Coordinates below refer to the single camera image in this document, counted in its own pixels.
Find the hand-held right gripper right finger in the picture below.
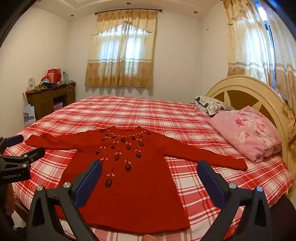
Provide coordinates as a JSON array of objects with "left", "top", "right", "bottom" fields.
[{"left": 197, "top": 160, "right": 274, "bottom": 241}]

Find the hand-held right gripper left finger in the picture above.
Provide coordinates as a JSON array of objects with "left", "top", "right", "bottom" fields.
[{"left": 26, "top": 159, "right": 103, "bottom": 241}]

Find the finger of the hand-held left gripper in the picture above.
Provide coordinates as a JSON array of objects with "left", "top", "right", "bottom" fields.
[
  {"left": 13, "top": 147, "right": 46, "bottom": 164},
  {"left": 0, "top": 134, "right": 24, "bottom": 149}
]

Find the red knitted sweater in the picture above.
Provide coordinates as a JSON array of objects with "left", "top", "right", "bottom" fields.
[{"left": 25, "top": 126, "right": 248, "bottom": 233}]

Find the person's left forearm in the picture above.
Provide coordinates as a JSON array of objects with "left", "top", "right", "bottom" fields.
[{"left": 3, "top": 184, "right": 15, "bottom": 217}]

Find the white paper bag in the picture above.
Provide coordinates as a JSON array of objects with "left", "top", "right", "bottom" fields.
[{"left": 22, "top": 93, "right": 37, "bottom": 127}]

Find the brown wooden desk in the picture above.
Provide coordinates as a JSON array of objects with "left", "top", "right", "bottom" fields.
[{"left": 25, "top": 82, "right": 77, "bottom": 121}]

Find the pink floral pillow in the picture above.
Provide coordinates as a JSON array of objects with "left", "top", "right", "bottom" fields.
[{"left": 208, "top": 105, "right": 282, "bottom": 164}]

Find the red bag on desk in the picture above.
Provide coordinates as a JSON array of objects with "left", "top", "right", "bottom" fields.
[{"left": 47, "top": 68, "right": 62, "bottom": 83}]

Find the grey patterned pillow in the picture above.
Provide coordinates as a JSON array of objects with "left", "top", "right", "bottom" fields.
[{"left": 194, "top": 96, "right": 236, "bottom": 116}]

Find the red plaid bedsheet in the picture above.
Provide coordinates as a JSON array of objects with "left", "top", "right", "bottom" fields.
[{"left": 2, "top": 96, "right": 294, "bottom": 241}]

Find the cream wooden headboard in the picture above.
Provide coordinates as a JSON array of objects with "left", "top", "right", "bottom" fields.
[{"left": 205, "top": 75, "right": 296, "bottom": 197}]

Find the beige floral window curtain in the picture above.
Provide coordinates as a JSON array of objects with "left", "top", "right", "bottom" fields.
[
  {"left": 222, "top": 0, "right": 274, "bottom": 85},
  {"left": 85, "top": 10, "right": 158, "bottom": 88},
  {"left": 266, "top": 9, "right": 296, "bottom": 112}
]

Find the dark curtain rod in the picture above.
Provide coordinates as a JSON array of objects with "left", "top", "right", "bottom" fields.
[{"left": 95, "top": 9, "right": 162, "bottom": 15}]

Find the blue window frame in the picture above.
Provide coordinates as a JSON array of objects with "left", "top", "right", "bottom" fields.
[{"left": 264, "top": 21, "right": 278, "bottom": 91}]

